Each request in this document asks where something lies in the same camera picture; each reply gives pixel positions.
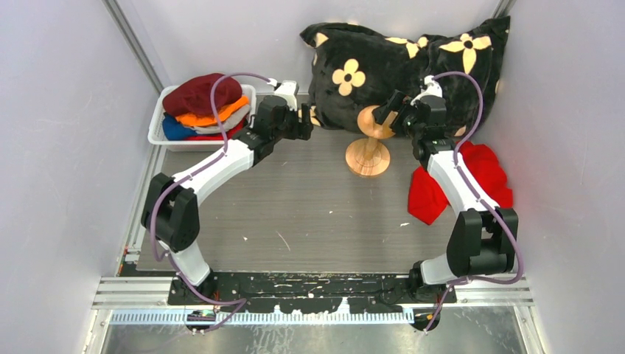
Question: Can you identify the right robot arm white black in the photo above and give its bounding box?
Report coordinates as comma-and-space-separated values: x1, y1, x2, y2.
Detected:
373, 91, 518, 303

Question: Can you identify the grey white hat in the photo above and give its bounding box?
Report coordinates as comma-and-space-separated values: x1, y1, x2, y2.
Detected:
192, 105, 251, 135

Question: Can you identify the dark red bucket hat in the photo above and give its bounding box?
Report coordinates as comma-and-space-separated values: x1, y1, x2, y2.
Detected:
162, 73, 243, 116

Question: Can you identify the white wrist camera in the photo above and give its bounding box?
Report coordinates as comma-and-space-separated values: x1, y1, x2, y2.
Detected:
268, 78, 298, 111
411, 75, 442, 106

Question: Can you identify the red hat in basket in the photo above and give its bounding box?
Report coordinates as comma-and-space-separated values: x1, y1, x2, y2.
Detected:
186, 121, 247, 141

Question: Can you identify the aluminium rail frame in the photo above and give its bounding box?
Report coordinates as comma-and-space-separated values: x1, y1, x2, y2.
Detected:
88, 145, 548, 353

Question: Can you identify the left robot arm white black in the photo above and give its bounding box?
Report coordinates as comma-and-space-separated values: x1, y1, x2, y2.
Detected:
142, 94, 314, 305

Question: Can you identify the black floral plush pillow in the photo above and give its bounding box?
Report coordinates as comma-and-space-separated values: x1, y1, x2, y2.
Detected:
299, 16, 511, 136

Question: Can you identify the white plastic basket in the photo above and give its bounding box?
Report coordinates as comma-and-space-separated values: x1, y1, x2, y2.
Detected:
147, 84, 256, 152

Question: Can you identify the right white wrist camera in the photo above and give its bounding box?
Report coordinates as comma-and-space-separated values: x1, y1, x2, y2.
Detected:
411, 75, 442, 106

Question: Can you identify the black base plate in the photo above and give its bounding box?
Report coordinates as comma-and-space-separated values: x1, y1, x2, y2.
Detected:
198, 272, 456, 314

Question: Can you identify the orange hat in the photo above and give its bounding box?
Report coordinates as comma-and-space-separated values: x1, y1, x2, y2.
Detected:
175, 95, 251, 128

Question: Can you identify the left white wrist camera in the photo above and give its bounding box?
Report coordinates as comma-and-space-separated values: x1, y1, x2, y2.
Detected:
268, 78, 298, 111

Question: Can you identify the red cloth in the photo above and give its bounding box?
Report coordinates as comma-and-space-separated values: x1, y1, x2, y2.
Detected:
408, 140, 514, 226

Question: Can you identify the blue hat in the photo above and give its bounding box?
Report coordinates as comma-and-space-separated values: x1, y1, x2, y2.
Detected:
161, 113, 198, 141

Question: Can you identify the wooden hat stand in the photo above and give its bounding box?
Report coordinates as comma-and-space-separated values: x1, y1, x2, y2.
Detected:
345, 105, 396, 178

